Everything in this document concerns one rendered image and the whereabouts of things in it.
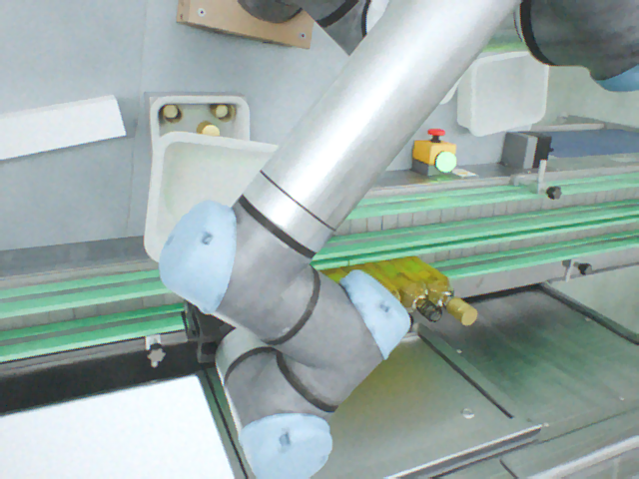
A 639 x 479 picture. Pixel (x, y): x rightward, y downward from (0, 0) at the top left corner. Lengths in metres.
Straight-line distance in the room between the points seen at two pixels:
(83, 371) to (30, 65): 0.55
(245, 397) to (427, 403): 0.50
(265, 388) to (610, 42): 0.42
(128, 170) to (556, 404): 0.90
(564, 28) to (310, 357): 0.36
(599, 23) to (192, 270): 0.38
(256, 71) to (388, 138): 0.72
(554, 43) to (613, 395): 0.77
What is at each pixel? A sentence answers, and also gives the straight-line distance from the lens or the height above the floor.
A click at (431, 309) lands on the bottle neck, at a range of 0.93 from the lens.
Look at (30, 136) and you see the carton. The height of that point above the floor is 0.81.
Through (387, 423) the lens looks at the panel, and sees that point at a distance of 0.90.
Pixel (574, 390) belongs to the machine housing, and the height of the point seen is 1.24.
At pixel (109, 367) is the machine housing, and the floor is 0.86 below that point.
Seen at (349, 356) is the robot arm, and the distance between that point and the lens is 0.45.
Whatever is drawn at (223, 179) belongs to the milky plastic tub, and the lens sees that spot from 0.78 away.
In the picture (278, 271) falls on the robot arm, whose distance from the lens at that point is 0.39.
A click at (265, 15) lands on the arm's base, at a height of 0.88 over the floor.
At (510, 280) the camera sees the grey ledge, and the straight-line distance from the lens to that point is 1.44.
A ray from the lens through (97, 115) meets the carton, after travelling 0.98.
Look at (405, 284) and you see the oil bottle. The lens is 0.97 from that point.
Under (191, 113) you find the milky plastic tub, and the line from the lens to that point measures 1.04.
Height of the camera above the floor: 1.78
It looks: 57 degrees down
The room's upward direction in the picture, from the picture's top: 130 degrees clockwise
